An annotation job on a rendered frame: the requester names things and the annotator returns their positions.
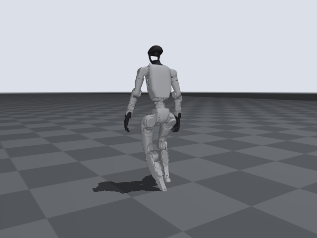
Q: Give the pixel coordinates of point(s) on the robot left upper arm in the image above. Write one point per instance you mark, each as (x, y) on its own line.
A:
(141, 72)

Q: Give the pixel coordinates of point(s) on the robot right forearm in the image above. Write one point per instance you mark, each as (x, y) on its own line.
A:
(177, 105)

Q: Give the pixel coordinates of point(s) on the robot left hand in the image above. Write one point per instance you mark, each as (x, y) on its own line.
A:
(127, 117)

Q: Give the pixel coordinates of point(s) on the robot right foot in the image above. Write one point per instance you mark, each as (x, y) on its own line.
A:
(166, 179)

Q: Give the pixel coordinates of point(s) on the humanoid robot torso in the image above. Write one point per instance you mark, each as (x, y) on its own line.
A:
(158, 81)

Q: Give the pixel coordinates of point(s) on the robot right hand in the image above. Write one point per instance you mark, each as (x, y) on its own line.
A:
(177, 125)

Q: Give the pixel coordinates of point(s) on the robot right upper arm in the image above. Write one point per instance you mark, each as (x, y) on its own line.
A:
(175, 84)

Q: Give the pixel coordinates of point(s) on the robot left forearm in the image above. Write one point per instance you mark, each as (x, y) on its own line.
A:
(132, 103)

